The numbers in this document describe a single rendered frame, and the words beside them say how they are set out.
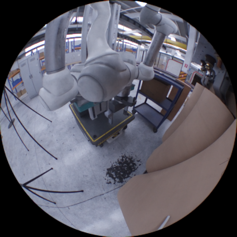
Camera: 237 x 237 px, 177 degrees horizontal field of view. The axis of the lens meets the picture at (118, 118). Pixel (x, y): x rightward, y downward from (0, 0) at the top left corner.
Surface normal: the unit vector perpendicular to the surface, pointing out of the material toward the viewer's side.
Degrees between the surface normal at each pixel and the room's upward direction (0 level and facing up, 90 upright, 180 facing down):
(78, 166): 0
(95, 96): 96
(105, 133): 0
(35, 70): 90
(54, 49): 98
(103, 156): 0
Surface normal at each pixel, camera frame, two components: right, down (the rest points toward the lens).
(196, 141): -0.99, 0.04
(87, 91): -0.33, 0.76
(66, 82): 0.95, 0.31
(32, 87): 0.69, 0.57
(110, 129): 0.08, -0.68
